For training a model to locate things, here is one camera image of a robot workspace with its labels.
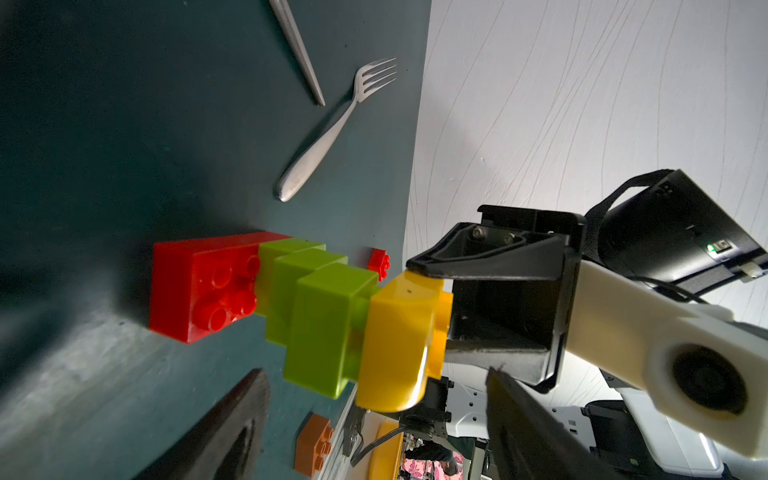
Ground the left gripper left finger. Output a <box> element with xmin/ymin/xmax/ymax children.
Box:
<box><xmin>137</xmin><ymin>369</ymin><xmax>270</xmax><ymax>479</ymax></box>

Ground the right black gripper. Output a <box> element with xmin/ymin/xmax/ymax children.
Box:
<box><xmin>406</xmin><ymin>205</ymin><xmax>586</xmax><ymax>394</ymax></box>

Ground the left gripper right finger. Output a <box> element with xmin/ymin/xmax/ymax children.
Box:
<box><xmin>486</xmin><ymin>368</ymin><xmax>621</xmax><ymax>480</ymax></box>

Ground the orange brick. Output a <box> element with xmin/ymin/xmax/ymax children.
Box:
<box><xmin>294</xmin><ymin>413</ymin><xmax>334</xmax><ymax>478</ymax></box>

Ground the green brick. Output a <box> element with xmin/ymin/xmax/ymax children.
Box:
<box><xmin>254</xmin><ymin>237</ymin><xmax>326</xmax><ymax>317</ymax></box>
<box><xmin>284</xmin><ymin>263</ymin><xmax>378</xmax><ymax>399</ymax></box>
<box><xmin>265</xmin><ymin>249</ymin><xmax>348</xmax><ymax>347</ymax></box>

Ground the small red brick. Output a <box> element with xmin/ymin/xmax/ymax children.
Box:
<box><xmin>149</xmin><ymin>232</ymin><xmax>286</xmax><ymax>344</ymax></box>

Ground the yellow curved brick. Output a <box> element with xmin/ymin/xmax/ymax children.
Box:
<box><xmin>356</xmin><ymin>271</ymin><xmax>453</xmax><ymax>413</ymax></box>

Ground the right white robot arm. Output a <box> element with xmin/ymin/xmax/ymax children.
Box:
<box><xmin>400</xmin><ymin>170</ymin><xmax>767</xmax><ymax>479</ymax></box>

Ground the silver metal fork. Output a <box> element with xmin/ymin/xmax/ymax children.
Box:
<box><xmin>275</xmin><ymin>57</ymin><xmax>397</xmax><ymax>203</ymax></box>

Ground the silver metal spoon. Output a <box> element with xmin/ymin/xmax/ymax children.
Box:
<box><xmin>269</xmin><ymin>0</ymin><xmax>326</xmax><ymax>106</ymax></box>

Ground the green table mat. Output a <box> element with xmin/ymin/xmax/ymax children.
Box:
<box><xmin>1</xmin><ymin>1</ymin><xmax>431</xmax><ymax>479</ymax></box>

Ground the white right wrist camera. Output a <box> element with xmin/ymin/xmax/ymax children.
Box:
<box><xmin>567</xmin><ymin>262</ymin><xmax>767</xmax><ymax>459</ymax></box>

